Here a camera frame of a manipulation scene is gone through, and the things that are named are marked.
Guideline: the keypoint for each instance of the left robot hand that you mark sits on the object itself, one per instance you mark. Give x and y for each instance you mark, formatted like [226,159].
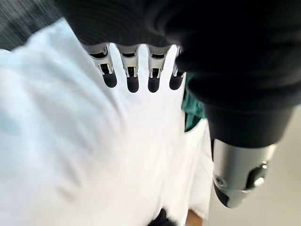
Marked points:
[211,58]

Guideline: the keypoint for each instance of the teal green cloth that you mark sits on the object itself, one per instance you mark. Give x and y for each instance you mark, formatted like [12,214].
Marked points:
[194,110]

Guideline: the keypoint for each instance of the white bed sheet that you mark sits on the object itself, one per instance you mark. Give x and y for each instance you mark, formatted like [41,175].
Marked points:
[94,141]

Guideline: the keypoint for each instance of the dark grey ribbed blanket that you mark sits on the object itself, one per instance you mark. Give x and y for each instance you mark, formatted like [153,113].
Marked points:
[23,21]

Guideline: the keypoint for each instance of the black object at bed edge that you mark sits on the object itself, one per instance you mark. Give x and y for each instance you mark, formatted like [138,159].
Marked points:
[162,217]

